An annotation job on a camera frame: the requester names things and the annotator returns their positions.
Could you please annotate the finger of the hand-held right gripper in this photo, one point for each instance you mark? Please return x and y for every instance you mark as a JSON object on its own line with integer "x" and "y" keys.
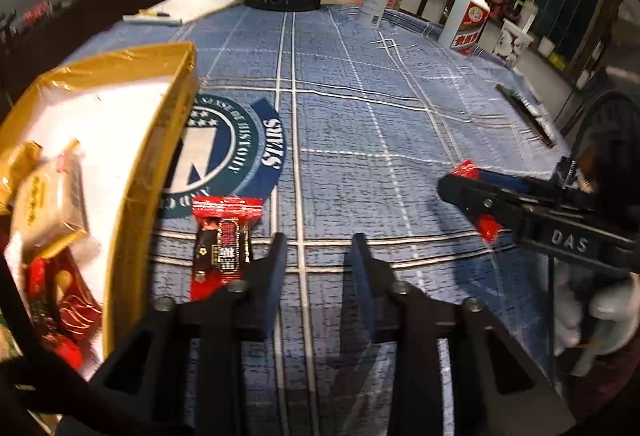
{"x": 475, "y": 198}
{"x": 505, "y": 181}

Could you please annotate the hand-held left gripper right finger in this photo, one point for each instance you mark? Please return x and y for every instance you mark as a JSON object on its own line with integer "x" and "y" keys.
{"x": 357, "y": 286}

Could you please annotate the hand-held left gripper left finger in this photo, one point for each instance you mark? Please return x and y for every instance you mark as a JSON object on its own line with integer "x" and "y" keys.
{"x": 272, "y": 276}

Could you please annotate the small red snack packet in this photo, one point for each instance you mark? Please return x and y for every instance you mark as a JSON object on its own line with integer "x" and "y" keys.
{"x": 487, "y": 226}

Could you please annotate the red black snack packet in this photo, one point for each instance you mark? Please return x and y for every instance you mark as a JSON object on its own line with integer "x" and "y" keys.
{"x": 222, "y": 241}

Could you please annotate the gold-rimmed white tray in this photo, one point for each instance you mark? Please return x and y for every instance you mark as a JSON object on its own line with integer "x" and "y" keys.
{"x": 115, "y": 115}

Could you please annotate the yellow snack packet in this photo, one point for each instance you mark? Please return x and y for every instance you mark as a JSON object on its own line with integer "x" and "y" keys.
{"x": 45, "y": 206}

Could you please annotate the person's right hand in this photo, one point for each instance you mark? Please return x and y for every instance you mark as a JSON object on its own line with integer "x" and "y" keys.
{"x": 605, "y": 316}

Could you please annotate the white printed cup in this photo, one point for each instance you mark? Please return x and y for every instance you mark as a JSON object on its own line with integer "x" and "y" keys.
{"x": 510, "y": 43}

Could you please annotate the blue plaid tablecloth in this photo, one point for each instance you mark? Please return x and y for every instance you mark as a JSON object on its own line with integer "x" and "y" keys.
{"x": 350, "y": 115}

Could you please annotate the white red-label liquor bottle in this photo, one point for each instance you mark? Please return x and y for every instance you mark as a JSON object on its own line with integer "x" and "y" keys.
{"x": 462, "y": 23}

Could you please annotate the red gold-print snack packet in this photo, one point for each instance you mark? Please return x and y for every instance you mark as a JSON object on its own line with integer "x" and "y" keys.
{"x": 65, "y": 301}

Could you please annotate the gold snack packet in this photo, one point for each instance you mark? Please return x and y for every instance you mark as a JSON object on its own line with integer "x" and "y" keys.
{"x": 20, "y": 165}

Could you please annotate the white notepad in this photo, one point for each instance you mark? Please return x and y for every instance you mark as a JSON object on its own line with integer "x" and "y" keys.
{"x": 200, "y": 3}

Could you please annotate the wooden sideboard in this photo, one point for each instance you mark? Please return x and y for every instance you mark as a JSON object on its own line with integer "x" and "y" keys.
{"x": 30, "y": 40}

